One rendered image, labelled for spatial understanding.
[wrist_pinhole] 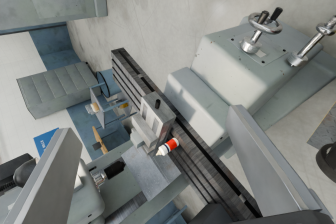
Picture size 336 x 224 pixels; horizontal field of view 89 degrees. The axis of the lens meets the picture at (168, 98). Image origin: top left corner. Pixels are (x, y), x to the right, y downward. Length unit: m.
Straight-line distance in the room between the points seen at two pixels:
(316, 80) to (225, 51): 0.64
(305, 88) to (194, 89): 0.70
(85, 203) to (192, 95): 0.52
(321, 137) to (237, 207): 0.56
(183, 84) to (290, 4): 0.89
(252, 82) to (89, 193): 0.66
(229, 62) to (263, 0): 0.82
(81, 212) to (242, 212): 0.53
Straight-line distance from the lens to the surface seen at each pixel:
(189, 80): 0.76
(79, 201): 0.69
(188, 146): 0.73
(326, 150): 1.00
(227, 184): 0.75
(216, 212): 0.79
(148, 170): 1.13
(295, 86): 1.24
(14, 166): 1.13
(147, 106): 0.70
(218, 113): 0.70
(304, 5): 1.36
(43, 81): 6.28
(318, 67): 1.18
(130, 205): 1.13
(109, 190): 1.15
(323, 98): 1.45
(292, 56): 0.80
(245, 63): 0.68
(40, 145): 5.87
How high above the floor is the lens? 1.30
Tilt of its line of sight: 30 degrees down
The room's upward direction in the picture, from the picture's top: 116 degrees counter-clockwise
